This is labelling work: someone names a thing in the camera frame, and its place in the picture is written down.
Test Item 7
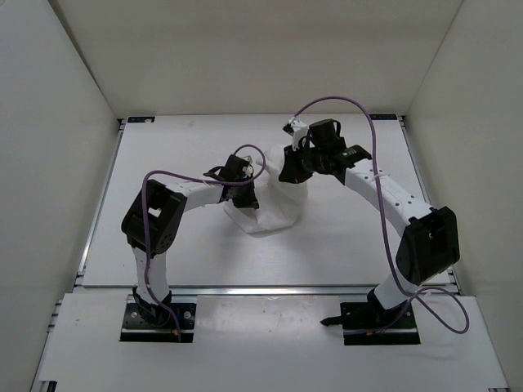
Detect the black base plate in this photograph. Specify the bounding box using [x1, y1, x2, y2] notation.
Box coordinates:
[119, 298, 197, 344]
[320, 302, 421, 346]

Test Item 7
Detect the blue corner label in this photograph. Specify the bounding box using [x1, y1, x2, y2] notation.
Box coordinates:
[127, 116, 155, 123]
[370, 114, 397, 121]

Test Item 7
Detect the left blue corner label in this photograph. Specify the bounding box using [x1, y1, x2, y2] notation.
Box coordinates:
[127, 116, 155, 123]

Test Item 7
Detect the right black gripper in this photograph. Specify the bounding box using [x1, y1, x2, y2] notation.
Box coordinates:
[280, 141, 327, 185]

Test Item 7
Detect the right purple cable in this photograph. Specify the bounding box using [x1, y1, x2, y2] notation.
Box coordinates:
[293, 96, 471, 335]

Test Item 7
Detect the aluminium front rail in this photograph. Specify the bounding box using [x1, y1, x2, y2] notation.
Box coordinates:
[72, 283, 458, 296]

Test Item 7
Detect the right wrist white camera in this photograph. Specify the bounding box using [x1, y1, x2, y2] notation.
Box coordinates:
[283, 117, 309, 151]

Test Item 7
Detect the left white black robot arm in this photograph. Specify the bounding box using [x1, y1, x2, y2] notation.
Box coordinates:
[121, 154, 260, 329]

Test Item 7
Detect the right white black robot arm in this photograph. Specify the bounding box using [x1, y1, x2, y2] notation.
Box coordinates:
[279, 118, 460, 327]

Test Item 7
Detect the purple cable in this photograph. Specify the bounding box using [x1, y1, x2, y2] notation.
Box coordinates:
[293, 96, 471, 335]
[141, 144, 267, 319]

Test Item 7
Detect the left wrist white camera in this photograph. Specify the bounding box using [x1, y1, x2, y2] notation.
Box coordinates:
[241, 155, 254, 176]

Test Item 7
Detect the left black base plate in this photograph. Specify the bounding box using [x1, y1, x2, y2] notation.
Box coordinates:
[119, 298, 197, 344]

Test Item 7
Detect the wrist white camera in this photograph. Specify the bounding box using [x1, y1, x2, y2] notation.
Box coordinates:
[241, 155, 254, 176]
[283, 117, 309, 151]

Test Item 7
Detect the right blue corner label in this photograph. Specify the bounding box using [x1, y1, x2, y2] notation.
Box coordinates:
[370, 114, 397, 121]

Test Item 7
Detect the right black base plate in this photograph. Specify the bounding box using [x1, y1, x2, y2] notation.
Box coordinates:
[320, 302, 421, 346]

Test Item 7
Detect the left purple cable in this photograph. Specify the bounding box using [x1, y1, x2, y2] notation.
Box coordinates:
[141, 144, 267, 319]

